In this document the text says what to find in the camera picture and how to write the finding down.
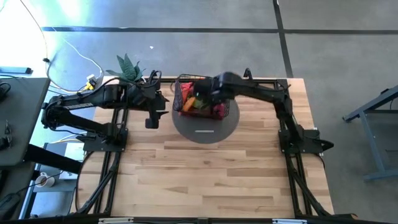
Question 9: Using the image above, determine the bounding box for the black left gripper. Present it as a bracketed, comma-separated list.
[136, 83, 170, 130]

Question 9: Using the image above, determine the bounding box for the pink grape bunch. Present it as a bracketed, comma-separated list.
[212, 103, 229, 121]

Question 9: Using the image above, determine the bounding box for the grey round woven placemat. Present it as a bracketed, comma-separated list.
[172, 83, 241, 144]

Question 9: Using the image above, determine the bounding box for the green plant in white pot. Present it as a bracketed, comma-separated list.
[105, 53, 146, 84]

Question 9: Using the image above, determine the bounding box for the white paper sheet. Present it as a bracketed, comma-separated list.
[63, 141, 85, 162]

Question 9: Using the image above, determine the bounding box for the white edge strip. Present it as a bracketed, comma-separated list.
[272, 218, 308, 224]
[98, 217, 135, 224]

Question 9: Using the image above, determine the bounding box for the white mug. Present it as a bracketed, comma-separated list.
[34, 171, 56, 189]

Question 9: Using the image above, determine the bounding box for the black desk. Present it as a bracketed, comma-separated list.
[0, 77, 84, 200]

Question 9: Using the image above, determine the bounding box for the blue-grey desk foot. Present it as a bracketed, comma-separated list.
[0, 66, 34, 75]

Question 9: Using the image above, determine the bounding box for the black metal table frame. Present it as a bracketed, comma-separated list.
[73, 77, 358, 218]

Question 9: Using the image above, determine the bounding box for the black wire basket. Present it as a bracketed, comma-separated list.
[172, 73, 233, 121]

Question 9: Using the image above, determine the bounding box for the white floor cable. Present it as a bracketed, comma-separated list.
[46, 26, 104, 94]

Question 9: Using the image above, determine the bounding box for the grey-blue table frame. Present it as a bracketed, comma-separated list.
[343, 84, 398, 184]

